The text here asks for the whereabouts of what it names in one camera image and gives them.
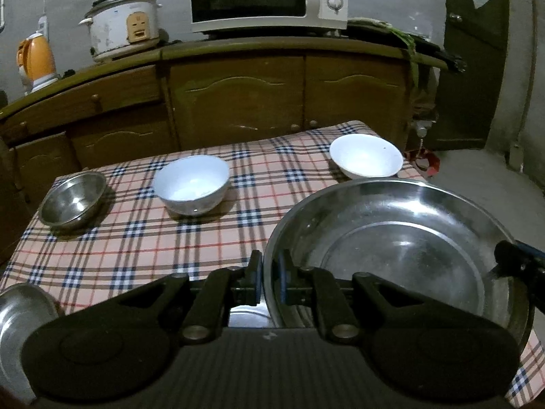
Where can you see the small steel bowl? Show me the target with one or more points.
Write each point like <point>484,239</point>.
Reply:
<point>72,200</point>

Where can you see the dark green door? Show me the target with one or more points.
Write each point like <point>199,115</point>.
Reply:
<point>477,72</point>

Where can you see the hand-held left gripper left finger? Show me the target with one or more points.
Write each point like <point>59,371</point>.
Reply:
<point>256,279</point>

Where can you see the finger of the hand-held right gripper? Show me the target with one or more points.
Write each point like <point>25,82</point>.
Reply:
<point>513,262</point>

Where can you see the shallow white bowl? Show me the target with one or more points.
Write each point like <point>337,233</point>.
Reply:
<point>366,155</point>

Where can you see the plaid tablecloth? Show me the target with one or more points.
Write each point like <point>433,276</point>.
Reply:
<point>170,243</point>

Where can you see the red bag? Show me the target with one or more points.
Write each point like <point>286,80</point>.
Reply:
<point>428,162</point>

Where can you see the green cloth strip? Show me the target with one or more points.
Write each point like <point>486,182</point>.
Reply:
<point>409,47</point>

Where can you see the long black object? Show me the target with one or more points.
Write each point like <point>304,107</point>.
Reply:
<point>425,47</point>

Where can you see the white rice cooker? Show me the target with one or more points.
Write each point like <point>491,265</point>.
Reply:
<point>115,25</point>

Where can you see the wooden cabinet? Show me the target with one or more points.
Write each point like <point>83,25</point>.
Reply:
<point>238,89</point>

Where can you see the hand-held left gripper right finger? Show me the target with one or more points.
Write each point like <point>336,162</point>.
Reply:
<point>284,279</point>

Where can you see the large steel plate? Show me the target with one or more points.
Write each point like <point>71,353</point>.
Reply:
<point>396,243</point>

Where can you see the orange electric kettle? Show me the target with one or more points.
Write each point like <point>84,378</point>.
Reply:
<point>36,57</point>

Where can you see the deep white bowl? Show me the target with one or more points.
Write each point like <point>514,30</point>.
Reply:
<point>191,183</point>

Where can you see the white power adapter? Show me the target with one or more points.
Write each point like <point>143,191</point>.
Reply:
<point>43,30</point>

